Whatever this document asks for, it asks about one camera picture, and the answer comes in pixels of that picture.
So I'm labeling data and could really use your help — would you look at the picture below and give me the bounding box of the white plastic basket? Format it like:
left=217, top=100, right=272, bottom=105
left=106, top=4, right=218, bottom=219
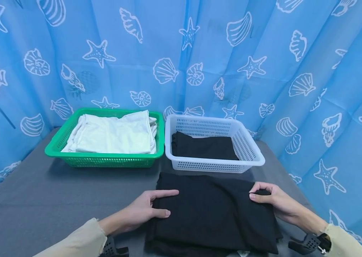
left=164, top=114, right=266, bottom=173

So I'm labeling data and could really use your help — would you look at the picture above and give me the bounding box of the black wrist band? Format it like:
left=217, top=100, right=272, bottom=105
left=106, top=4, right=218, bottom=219
left=99, top=236, right=130, bottom=257
left=288, top=232, right=332, bottom=256

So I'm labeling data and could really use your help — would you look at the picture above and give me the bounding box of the stack of folded white cloths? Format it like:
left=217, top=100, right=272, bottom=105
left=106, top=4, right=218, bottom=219
left=61, top=110, right=158, bottom=154

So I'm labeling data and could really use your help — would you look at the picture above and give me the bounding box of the person's left hand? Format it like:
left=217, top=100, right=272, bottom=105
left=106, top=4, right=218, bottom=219
left=103, top=190, right=180, bottom=236

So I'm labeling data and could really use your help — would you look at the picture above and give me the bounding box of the person's right forearm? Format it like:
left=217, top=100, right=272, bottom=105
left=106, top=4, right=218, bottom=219
left=315, top=221, right=362, bottom=257

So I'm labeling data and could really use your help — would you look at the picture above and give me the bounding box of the person's right hand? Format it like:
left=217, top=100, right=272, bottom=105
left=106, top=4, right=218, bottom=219
left=249, top=182, right=326, bottom=235

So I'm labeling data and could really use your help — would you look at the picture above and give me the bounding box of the green plastic basket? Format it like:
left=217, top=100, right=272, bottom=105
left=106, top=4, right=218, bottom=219
left=44, top=107, right=165, bottom=168

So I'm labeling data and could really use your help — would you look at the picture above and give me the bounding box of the small folded black cloth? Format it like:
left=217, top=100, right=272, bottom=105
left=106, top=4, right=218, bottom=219
left=171, top=131, right=240, bottom=161

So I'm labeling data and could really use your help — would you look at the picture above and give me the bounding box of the large black cloth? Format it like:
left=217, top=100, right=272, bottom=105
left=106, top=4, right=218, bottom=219
left=144, top=172, right=284, bottom=257

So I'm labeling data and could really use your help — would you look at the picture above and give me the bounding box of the person's left forearm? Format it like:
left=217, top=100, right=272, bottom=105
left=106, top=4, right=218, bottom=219
left=33, top=218, right=108, bottom=257

